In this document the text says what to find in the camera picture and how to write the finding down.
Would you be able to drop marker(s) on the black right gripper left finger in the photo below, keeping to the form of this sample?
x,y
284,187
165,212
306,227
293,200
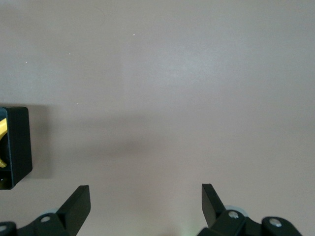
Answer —
x,y
66,216

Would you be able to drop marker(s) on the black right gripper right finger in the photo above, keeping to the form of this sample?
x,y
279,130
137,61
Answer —
x,y
229,223

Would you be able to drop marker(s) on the black plastic box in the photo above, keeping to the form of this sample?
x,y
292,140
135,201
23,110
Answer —
x,y
19,142

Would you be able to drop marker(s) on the yellow banana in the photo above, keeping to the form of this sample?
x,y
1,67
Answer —
x,y
3,127

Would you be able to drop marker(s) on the brown table mat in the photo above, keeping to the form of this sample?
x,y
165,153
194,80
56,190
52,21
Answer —
x,y
172,86

